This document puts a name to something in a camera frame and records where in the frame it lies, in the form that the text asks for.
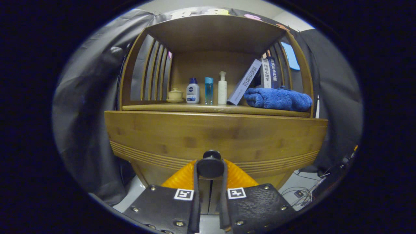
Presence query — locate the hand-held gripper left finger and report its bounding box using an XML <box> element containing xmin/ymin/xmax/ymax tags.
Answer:
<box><xmin>123</xmin><ymin>159</ymin><xmax>201</xmax><ymax>234</ymax></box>

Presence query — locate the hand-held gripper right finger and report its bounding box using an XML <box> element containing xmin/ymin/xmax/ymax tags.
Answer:
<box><xmin>219</xmin><ymin>159</ymin><xmax>298</xmax><ymax>234</ymax></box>

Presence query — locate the black drawer knob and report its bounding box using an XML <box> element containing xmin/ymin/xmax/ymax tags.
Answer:
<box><xmin>196</xmin><ymin>150</ymin><xmax>225</xmax><ymax>179</ymax></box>

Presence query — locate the wooden drawer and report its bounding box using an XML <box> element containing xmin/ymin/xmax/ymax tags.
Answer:
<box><xmin>104</xmin><ymin>110</ymin><xmax>328</xmax><ymax>189</ymax></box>

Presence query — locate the wooden cabinet door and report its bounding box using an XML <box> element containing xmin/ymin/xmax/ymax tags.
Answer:
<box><xmin>212</xmin><ymin>179</ymin><xmax>223</xmax><ymax>215</ymax></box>
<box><xmin>199</xmin><ymin>178</ymin><xmax>212</xmax><ymax>215</ymax></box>

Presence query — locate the wooden countertop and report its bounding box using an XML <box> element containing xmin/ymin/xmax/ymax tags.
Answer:
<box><xmin>122</xmin><ymin>103</ymin><xmax>311</xmax><ymax>118</ymax></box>

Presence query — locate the wooden cabinet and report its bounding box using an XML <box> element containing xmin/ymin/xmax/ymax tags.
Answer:
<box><xmin>104</xmin><ymin>15</ymin><xmax>328</xmax><ymax>215</ymax></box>

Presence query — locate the blue towel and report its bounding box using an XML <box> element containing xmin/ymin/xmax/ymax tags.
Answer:
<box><xmin>244</xmin><ymin>86</ymin><xmax>313</xmax><ymax>112</ymax></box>

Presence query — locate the beige lidded teacup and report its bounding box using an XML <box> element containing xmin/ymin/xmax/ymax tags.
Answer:
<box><xmin>166</xmin><ymin>88</ymin><xmax>185</xmax><ymax>103</ymax></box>

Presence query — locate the white lotion bottle blue cap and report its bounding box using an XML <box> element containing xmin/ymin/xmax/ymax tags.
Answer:
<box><xmin>186</xmin><ymin>77</ymin><xmax>200</xmax><ymax>104</ymax></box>

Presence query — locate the white pump bottle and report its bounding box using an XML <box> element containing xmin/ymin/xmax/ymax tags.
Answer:
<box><xmin>218</xmin><ymin>71</ymin><xmax>228</xmax><ymax>105</ymax></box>

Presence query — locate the clear blue bottle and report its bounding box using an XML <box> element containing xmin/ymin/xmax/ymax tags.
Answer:
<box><xmin>204</xmin><ymin>77</ymin><xmax>214</xmax><ymax>105</ymax></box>

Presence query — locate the lavender book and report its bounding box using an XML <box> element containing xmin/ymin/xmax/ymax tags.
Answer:
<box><xmin>227</xmin><ymin>58</ymin><xmax>262</xmax><ymax>106</ymax></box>

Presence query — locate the dark blue book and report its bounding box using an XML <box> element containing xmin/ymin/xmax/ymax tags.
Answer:
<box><xmin>269</xmin><ymin>57</ymin><xmax>280</xmax><ymax>89</ymax></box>

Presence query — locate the dark equipment with cables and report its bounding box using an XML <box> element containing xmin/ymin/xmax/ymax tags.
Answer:
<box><xmin>281</xmin><ymin>145</ymin><xmax>359</xmax><ymax>208</ymax></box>

